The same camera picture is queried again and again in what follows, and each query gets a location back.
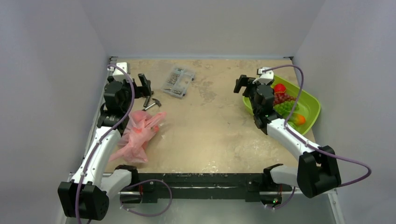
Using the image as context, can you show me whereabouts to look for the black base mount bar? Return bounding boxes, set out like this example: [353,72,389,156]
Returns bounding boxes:
[120,173,292,203]

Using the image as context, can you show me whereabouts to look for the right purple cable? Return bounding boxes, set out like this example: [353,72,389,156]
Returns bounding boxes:
[261,64,372,188]

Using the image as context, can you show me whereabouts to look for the fake mango green orange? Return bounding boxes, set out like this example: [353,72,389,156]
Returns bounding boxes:
[287,112,306,126]

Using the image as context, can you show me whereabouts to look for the clear screw organizer box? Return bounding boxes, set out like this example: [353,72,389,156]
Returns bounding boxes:
[161,65,196,99]

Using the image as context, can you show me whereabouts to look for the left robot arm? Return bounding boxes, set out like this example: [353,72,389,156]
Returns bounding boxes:
[57,74,152,221]

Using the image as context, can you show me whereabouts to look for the black metal clamp tool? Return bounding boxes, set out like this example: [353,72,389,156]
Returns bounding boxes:
[143,95,152,108]

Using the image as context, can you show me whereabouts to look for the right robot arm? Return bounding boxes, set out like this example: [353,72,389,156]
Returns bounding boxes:
[234,75,341,198]

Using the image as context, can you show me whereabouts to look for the fake green grapes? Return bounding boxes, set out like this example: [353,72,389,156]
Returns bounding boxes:
[273,101,295,115]

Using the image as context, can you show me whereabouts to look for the fake red strawberry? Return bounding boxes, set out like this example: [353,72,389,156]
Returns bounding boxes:
[274,83,287,94]

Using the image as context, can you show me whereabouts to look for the pink plastic bag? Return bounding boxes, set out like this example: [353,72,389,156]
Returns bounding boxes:
[108,110,167,163]

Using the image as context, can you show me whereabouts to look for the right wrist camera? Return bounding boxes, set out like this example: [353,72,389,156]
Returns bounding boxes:
[253,67,275,86]

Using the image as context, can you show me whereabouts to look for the aluminium frame rail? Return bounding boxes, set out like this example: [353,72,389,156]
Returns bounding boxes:
[60,56,119,224]

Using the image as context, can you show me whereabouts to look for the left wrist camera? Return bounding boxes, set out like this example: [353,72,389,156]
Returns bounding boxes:
[107,62,129,82]

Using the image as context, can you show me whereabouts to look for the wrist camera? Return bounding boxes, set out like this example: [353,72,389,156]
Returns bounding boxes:
[107,62,129,82]
[253,67,275,86]

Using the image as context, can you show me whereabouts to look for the green plastic tray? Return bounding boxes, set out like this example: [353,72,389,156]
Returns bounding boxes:
[242,76,321,135]

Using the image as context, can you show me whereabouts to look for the fake red grapes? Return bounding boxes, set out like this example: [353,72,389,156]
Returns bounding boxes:
[274,92,296,105]

